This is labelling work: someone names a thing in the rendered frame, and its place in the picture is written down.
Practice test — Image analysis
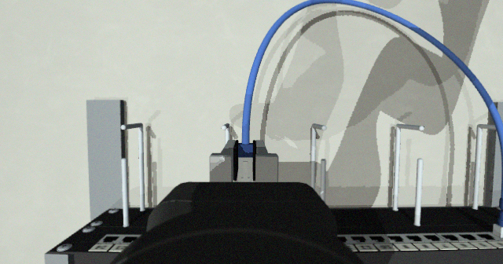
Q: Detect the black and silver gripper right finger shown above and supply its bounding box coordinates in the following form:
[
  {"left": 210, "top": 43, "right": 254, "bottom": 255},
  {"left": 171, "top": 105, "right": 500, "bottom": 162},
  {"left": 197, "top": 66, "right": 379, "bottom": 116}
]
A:
[{"left": 253, "top": 140, "right": 279, "bottom": 182}]

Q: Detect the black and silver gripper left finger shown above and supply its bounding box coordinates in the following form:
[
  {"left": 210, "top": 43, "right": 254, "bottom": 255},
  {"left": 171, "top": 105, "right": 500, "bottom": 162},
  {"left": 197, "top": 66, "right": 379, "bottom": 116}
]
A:
[{"left": 209, "top": 140, "right": 238, "bottom": 182}]

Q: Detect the blue patch cord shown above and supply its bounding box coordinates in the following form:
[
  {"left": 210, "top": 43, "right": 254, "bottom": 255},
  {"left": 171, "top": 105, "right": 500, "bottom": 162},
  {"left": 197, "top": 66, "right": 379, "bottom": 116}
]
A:
[{"left": 242, "top": 0, "right": 503, "bottom": 210}]

